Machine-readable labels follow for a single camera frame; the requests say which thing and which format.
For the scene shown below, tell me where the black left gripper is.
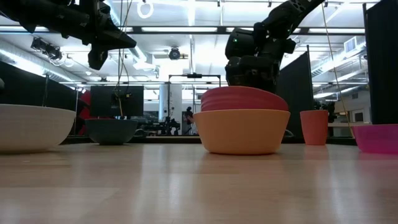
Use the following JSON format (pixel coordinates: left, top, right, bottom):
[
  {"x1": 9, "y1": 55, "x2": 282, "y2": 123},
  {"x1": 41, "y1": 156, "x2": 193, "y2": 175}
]
[{"x1": 79, "y1": 0, "x2": 137, "y2": 71}]

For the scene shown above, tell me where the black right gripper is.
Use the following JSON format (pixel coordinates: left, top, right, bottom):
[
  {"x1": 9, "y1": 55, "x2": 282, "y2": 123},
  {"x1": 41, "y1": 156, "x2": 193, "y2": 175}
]
[{"x1": 226, "y1": 55, "x2": 279, "y2": 93}]

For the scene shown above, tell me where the red plastic bowl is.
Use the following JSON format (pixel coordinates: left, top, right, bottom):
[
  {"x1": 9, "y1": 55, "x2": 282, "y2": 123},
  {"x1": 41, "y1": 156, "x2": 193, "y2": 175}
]
[{"x1": 200, "y1": 86, "x2": 289, "y2": 112}]

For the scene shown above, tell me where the orange plastic bowl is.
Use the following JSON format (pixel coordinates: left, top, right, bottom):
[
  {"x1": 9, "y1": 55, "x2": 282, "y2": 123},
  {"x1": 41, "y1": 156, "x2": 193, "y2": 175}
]
[{"x1": 192, "y1": 108, "x2": 291, "y2": 156}]

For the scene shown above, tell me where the blue plastic bowl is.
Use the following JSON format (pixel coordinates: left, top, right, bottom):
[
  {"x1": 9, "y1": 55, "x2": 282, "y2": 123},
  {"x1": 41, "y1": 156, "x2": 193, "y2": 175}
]
[{"x1": 84, "y1": 118, "x2": 139, "y2": 146}]

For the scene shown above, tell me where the white plastic bowl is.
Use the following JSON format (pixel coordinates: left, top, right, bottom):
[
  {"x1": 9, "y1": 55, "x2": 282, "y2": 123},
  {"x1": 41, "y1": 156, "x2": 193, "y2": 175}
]
[{"x1": 0, "y1": 103, "x2": 76, "y2": 153}]

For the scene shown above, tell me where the pink plastic bowl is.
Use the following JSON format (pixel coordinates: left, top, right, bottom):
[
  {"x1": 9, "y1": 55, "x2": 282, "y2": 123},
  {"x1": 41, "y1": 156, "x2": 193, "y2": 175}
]
[{"x1": 351, "y1": 123, "x2": 398, "y2": 155}]

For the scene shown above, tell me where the black partition panel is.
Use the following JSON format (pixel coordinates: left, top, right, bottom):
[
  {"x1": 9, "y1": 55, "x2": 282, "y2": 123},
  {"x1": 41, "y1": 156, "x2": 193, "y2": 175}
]
[
  {"x1": 276, "y1": 45, "x2": 314, "y2": 139},
  {"x1": 0, "y1": 60, "x2": 78, "y2": 110}
]

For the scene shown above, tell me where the black monitor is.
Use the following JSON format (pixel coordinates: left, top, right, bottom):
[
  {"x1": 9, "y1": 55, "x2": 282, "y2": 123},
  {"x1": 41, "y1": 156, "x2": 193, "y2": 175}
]
[{"x1": 90, "y1": 86, "x2": 145, "y2": 118}]

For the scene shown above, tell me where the black ceiling device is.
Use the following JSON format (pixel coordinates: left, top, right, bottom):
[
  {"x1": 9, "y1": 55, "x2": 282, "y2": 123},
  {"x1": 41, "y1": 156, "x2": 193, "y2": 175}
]
[{"x1": 30, "y1": 37, "x2": 63, "y2": 62}]

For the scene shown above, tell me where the red chair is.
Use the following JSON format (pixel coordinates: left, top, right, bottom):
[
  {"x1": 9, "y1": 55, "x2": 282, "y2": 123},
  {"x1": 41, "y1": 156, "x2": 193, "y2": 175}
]
[{"x1": 77, "y1": 90, "x2": 93, "y2": 136}]

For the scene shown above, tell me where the orange plastic cup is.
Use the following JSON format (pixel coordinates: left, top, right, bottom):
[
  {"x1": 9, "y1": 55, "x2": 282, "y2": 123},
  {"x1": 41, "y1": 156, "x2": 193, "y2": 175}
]
[{"x1": 300, "y1": 110, "x2": 330, "y2": 146}]

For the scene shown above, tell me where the black background robot equipment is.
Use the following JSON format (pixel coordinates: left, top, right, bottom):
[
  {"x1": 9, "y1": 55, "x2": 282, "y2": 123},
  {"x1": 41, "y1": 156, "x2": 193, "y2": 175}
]
[{"x1": 136, "y1": 116, "x2": 183, "y2": 137}]

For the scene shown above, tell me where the large black partition curtain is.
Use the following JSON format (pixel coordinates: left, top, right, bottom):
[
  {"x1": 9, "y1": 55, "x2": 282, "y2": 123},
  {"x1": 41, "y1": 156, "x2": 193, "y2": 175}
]
[{"x1": 363, "y1": 0, "x2": 398, "y2": 125}]

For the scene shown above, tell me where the white ring lamp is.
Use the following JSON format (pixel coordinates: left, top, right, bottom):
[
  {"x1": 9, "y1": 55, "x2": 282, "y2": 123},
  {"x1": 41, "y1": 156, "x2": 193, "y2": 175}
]
[{"x1": 136, "y1": 0, "x2": 155, "y2": 19}]

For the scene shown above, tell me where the black hanging cable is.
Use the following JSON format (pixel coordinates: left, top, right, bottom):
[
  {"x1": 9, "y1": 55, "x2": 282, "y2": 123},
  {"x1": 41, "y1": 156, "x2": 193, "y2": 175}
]
[{"x1": 117, "y1": 0, "x2": 130, "y2": 119}]

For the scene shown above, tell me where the black background rig frame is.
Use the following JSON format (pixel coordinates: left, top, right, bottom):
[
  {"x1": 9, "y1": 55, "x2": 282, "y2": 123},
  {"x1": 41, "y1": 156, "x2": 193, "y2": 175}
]
[{"x1": 167, "y1": 73, "x2": 222, "y2": 110}]

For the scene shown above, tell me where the black overhead camera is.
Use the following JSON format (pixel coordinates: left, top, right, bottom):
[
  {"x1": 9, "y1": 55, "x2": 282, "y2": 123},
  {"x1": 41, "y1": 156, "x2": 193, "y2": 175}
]
[{"x1": 168, "y1": 46, "x2": 182, "y2": 61}]

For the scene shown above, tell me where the yellow hanging cable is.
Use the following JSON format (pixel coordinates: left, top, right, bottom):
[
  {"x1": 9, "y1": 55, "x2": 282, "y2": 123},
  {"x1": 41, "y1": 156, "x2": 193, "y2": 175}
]
[{"x1": 321, "y1": 0, "x2": 354, "y2": 138}]

